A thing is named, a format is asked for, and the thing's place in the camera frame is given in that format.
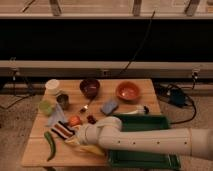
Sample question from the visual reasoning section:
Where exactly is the grey metal cup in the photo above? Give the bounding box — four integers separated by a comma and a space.
56, 94, 69, 110

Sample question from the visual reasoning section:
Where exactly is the green chili pepper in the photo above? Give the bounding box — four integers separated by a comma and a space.
44, 131, 56, 161

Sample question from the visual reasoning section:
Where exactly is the black hanging cable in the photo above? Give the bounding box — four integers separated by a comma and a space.
117, 9, 157, 77

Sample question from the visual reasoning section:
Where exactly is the light blue cloth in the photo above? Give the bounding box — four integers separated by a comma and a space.
46, 104, 67, 127

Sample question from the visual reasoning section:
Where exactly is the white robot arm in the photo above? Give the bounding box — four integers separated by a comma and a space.
75, 116, 213, 160

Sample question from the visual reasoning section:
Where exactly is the green plastic tray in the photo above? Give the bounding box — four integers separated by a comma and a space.
108, 115, 181, 171

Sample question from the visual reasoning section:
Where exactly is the yellow corn cob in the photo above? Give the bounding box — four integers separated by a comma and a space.
80, 145, 105, 156

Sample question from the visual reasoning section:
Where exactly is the white cup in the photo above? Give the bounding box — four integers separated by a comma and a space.
45, 79, 60, 95

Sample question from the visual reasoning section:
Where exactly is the wooden table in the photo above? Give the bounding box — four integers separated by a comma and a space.
21, 79, 161, 167

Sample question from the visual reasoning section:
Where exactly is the white bottle with black cap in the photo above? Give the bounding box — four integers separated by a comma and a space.
129, 105, 149, 115

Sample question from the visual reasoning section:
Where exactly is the orange red bowl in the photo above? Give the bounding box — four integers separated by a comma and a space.
115, 81, 140, 101

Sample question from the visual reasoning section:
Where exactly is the dark maroon bowl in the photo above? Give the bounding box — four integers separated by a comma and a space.
79, 78, 100, 99

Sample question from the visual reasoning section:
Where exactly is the dark red grape bunch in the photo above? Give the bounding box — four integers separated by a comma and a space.
87, 115, 97, 124

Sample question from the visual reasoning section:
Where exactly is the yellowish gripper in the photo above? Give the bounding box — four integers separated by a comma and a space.
65, 125, 88, 150

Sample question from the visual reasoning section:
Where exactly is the blue sponge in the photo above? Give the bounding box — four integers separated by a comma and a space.
101, 100, 118, 115

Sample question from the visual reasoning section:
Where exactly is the light green cup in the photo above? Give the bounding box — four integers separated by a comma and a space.
38, 100, 53, 116

